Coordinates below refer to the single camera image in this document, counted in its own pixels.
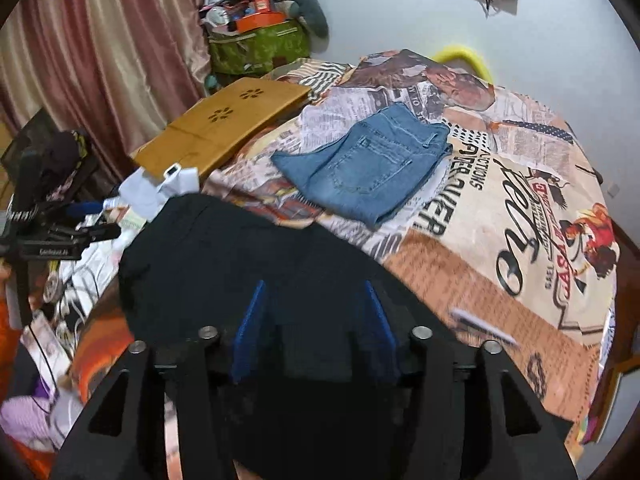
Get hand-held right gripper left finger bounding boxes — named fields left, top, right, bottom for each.
left=50, top=280, right=268, bottom=480

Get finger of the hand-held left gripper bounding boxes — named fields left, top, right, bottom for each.
left=62, top=200, right=109, bottom=222
left=75, top=223, right=123, bottom=249

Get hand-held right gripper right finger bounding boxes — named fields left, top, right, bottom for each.
left=350, top=280, right=576, bottom=480

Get black pants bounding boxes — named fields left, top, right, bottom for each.
left=118, top=192, right=476, bottom=480

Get white cloth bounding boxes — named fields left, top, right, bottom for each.
left=119, top=166, right=202, bottom=222

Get pink striped curtain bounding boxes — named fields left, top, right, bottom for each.
left=0, top=0, right=221, bottom=201

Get newspaper print blanket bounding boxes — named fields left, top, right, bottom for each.
left=65, top=49, right=622, bottom=480

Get wooden lap desk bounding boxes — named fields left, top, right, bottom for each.
left=131, top=76, right=312, bottom=183

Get blue denim jeans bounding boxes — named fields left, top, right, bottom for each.
left=271, top=102, right=453, bottom=231

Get purple cloth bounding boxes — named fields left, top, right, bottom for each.
left=0, top=394, right=53, bottom=448

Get green patterned bag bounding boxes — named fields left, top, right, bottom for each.
left=206, top=20, right=312, bottom=78

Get orange box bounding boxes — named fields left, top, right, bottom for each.
left=234, top=9, right=287, bottom=34

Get yellow foam tube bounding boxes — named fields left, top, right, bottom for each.
left=432, top=45, right=494, bottom=81

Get grey neck pillow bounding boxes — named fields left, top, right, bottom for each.
left=260, top=0, right=330, bottom=38

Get tangled white cables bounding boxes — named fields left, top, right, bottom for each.
left=42, top=260, right=113, bottom=346

